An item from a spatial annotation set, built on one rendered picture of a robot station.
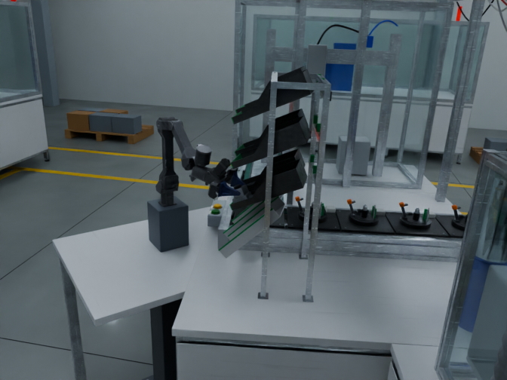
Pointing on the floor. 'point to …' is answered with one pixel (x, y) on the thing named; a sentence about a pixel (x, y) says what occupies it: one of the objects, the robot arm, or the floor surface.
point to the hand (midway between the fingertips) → (235, 187)
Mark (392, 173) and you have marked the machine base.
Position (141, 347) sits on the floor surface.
